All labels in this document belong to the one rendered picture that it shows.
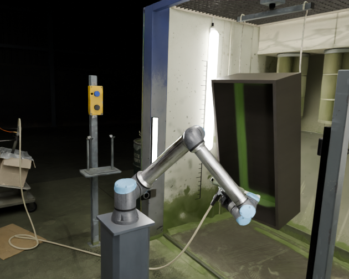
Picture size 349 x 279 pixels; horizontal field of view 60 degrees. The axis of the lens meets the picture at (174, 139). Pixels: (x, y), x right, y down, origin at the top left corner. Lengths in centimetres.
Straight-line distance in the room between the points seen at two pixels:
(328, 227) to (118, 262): 135
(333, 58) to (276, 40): 68
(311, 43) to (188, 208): 212
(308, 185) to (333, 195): 232
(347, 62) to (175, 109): 167
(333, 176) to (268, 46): 264
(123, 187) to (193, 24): 182
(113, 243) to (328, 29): 268
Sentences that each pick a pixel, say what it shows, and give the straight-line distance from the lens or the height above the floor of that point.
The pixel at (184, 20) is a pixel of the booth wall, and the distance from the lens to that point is 310.
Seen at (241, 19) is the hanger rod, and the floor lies 216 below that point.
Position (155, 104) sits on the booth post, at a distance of 287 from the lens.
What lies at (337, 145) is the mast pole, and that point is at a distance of 123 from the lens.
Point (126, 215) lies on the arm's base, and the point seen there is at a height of 70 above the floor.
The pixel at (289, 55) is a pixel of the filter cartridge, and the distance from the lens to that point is 361.
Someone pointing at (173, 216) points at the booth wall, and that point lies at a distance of 330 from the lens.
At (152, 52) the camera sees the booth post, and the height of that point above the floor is 187.
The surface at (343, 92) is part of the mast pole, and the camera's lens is 122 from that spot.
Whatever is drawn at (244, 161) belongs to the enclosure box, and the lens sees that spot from 302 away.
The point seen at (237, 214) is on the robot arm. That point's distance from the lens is 208.
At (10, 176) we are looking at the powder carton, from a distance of 396.
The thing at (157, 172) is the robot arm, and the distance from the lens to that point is 212.
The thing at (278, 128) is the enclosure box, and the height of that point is 129.
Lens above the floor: 156
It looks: 10 degrees down
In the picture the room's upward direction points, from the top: 2 degrees clockwise
